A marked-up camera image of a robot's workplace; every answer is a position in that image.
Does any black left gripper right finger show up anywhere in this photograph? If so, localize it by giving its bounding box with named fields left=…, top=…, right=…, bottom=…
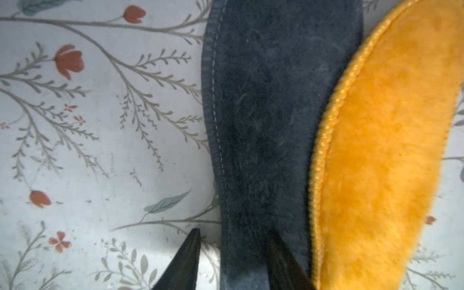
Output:
left=264, top=232, right=315, bottom=290

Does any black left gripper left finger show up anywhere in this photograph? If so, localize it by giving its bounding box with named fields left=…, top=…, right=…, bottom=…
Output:
left=152, top=228, right=201, bottom=290

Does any yellow fleece insole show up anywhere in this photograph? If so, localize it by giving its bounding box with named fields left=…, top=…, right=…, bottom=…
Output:
left=309, top=1, right=464, bottom=290

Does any dark grey insole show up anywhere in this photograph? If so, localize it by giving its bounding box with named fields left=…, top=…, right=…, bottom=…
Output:
left=201, top=0, right=363, bottom=290

